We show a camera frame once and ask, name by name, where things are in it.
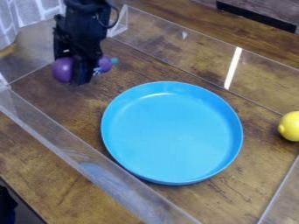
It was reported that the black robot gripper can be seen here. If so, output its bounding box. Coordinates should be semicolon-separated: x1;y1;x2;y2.
53;0;112;86

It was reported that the purple toy eggplant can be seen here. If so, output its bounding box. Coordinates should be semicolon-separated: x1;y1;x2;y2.
50;55;118;84

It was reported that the blue round tray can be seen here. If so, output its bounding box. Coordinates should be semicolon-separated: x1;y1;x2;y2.
99;81;242;186

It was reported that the white patterned curtain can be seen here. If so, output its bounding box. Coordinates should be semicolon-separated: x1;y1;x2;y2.
0;0;65;50

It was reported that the yellow lemon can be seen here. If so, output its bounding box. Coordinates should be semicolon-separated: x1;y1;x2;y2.
277;111;299;142

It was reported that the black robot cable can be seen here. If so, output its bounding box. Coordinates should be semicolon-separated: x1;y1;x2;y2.
95;3;121;30

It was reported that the clear acrylic enclosure wall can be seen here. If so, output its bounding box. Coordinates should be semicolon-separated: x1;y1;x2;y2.
0;0;299;224

